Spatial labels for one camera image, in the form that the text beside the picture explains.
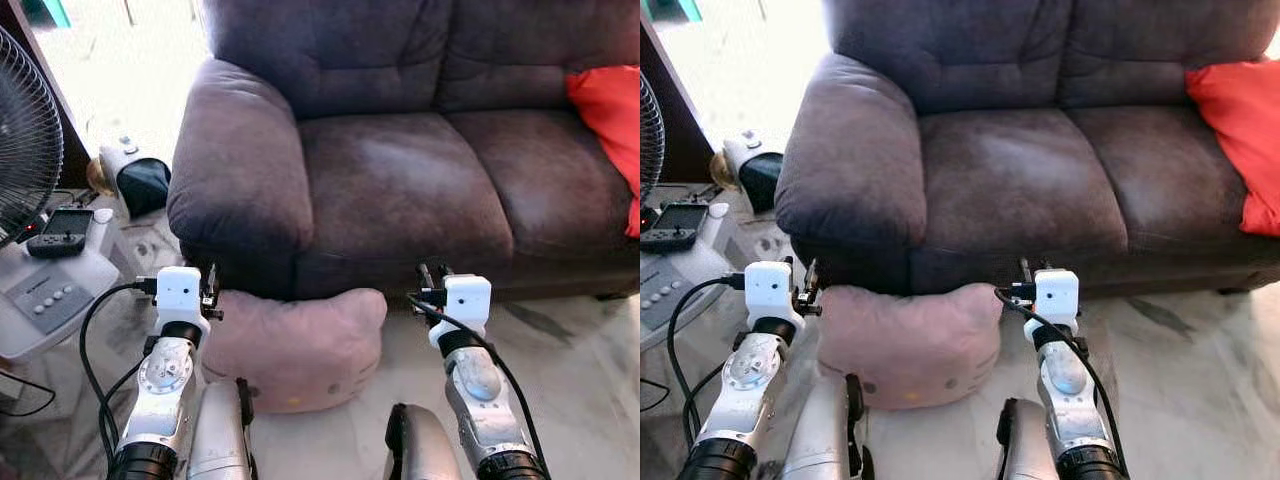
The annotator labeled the pink cat face pillow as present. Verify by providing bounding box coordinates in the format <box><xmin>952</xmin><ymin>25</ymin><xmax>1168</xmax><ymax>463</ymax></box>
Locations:
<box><xmin>818</xmin><ymin>283</ymin><xmax>1004</xmax><ymax>411</ymax></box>
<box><xmin>200</xmin><ymin>288</ymin><xmax>388</xmax><ymax>414</ymax></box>

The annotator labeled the dark brown suede sofa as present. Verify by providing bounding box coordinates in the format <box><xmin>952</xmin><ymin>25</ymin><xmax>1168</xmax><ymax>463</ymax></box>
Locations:
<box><xmin>167</xmin><ymin>0</ymin><xmax>641</xmax><ymax>301</ymax></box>
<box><xmin>775</xmin><ymin>0</ymin><xmax>1280</xmax><ymax>301</ymax></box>

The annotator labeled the dark wooden door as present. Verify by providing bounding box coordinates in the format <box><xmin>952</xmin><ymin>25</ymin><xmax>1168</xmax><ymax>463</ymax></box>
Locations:
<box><xmin>640</xmin><ymin>15</ymin><xmax>717</xmax><ymax>186</ymax></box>
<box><xmin>0</xmin><ymin>0</ymin><xmax>93</xmax><ymax>189</ymax></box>

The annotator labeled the small white black appliance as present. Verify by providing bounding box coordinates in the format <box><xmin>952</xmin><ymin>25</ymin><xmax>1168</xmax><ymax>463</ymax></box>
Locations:
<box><xmin>722</xmin><ymin>130</ymin><xmax>786</xmax><ymax>214</ymax></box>
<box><xmin>98</xmin><ymin>138</ymin><xmax>171</xmax><ymax>219</ymax></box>

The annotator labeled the black handheld controller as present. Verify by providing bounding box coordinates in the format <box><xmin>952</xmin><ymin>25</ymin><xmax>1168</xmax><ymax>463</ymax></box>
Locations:
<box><xmin>640</xmin><ymin>202</ymin><xmax>709</xmax><ymax>251</ymax></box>
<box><xmin>27</xmin><ymin>208</ymin><xmax>96</xmax><ymax>259</ymax></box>

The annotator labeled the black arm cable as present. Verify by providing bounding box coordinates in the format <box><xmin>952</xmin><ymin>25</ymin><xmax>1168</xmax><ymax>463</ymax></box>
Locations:
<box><xmin>666</xmin><ymin>277</ymin><xmax>747</xmax><ymax>451</ymax></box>
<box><xmin>993</xmin><ymin>285</ymin><xmax>1131</xmax><ymax>477</ymax></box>
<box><xmin>79</xmin><ymin>280</ymin><xmax>161</xmax><ymax>471</ymax></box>
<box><xmin>407</xmin><ymin>293</ymin><xmax>551</xmax><ymax>479</ymax></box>

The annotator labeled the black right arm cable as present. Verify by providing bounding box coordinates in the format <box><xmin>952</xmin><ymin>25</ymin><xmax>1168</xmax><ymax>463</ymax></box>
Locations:
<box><xmin>993</xmin><ymin>285</ymin><xmax>1131</xmax><ymax>477</ymax></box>
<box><xmin>407</xmin><ymin>293</ymin><xmax>551</xmax><ymax>479</ymax></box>

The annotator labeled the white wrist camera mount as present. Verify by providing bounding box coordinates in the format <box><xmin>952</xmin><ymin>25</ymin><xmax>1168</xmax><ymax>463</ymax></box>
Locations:
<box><xmin>745</xmin><ymin>262</ymin><xmax>797</xmax><ymax>323</ymax></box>
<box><xmin>1033</xmin><ymin>268</ymin><xmax>1081</xmax><ymax>327</ymax></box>
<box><xmin>155</xmin><ymin>266</ymin><xmax>207</xmax><ymax>326</ymax></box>
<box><xmin>440</xmin><ymin>275</ymin><xmax>493</xmax><ymax>336</ymax></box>

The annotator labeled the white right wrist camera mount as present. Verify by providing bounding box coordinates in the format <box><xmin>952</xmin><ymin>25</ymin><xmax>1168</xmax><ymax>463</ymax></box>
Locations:
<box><xmin>1033</xmin><ymin>268</ymin><xmax>1081</xmax><ymax>327</ymax></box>
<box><xmin>440</xmin><ymin>275</ymin><xmax>493</xmax><ymax>336</ymax></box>

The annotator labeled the black grille white base fan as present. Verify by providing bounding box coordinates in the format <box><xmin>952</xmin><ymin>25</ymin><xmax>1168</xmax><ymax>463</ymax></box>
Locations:
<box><xmin>0</xmin><ymin>25</ymin><xmax>121</xmax><ymax>363</ymax></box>
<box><xmin>640</xmin><ymin>70</ymin><xmax>741</xmax><ymax>351</ymax></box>

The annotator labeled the red pillow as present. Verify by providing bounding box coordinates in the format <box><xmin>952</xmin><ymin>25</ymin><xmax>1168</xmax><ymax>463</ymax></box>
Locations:
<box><xmin>566</xmin><ymin>65</ymin><xmax>641</xmax><ymax>238</ymax></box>
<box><xmin>1185</xmin><ymin>60</ymin><xmax>1280</xmax><ymax>238</ymax></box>

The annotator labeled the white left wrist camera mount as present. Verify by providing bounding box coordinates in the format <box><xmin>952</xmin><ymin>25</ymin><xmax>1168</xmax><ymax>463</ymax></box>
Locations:
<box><xmin>155</xmin><ymin>266</ymin><xmax>207</xmax><ymax>326</ymax></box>
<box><xmin>745</xmin><ymin>262</ymin><xmax>797</xmax><ymax>323</ymax></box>

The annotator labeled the silver right robot leg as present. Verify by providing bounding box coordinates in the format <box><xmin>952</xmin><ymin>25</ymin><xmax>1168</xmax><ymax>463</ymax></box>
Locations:
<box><xmin>997</xmin><ymin>398</ymin><xmax>1061</xmax><ymax>480</ymax></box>
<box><xmin>385</xmin><ymin>403</ymin><xmax>463</xmax><ymax>480</ymax></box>

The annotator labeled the green plastic stool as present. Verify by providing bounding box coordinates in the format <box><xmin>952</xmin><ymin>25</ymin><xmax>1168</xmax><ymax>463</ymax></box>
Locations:
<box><xmin>20</xmin><ymin>0</ymin><xmax>73</xmax><ymax>29</ymax></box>
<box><xmin>645</xmin><ymin>0</ymin><xmax>703</xmax><ymax>23</ymax></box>

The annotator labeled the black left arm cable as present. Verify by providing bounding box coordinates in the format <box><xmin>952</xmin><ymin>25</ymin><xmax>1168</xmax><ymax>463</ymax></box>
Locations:
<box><xmin>666</xmin><ymin>277</ymin><xmax>747</xmax><ymax>451</ymax></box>
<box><xmin>79</xmin><ymin>280</ymin><xmax>161</xmax><ymax>471</ymax></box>

